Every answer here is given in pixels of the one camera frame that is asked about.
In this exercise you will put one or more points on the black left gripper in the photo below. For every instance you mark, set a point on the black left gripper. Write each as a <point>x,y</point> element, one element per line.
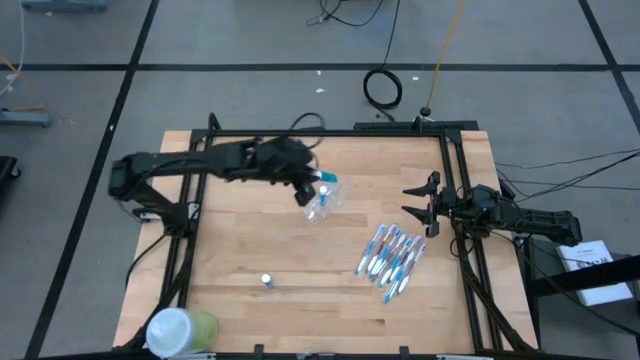
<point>280,160</point>

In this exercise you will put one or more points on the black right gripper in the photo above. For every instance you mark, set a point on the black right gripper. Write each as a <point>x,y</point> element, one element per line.
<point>445,205</point>

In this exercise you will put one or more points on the blue mouthwash bottle white cap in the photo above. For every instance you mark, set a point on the blue mouthwash bottle white cap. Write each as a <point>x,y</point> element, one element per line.
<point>327,176</point>
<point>267,280</point>
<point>323,196</point>

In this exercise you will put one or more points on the purple white toothbrush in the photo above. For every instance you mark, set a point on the purple white toothbrush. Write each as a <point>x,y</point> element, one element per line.
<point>380,250</point>
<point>391,258</point>
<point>409,265</point>

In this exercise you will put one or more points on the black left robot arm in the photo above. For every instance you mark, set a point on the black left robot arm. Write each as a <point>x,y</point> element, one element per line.
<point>165,162</point>

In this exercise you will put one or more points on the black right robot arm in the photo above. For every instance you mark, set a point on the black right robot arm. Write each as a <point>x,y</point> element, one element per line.
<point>540,222</point>

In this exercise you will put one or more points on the black round floor anchor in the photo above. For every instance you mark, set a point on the black round floor anchor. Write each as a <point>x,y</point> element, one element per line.
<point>425,111</point>

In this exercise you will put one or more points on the black side stand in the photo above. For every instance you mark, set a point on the black side stand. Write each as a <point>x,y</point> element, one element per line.
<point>575,280</point>

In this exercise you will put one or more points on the green disinfecting wipes canister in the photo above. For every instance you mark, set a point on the green disinfecting wipes canister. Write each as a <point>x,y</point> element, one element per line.
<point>175,332</point>

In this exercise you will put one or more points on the white booklet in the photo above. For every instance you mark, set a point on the white booklet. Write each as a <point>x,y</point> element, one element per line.
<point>605,294</point>

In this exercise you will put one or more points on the silver aluminium extrusion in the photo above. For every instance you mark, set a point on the silver aluminium extrusion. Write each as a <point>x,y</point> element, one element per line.
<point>192,356</point>

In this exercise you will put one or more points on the grey desk foot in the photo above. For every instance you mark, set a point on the grey desk foot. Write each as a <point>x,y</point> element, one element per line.
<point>65,5</point>
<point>25,118</point>

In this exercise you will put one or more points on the black floor object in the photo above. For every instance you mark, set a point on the black floor object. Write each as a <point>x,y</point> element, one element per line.
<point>7,167</point>

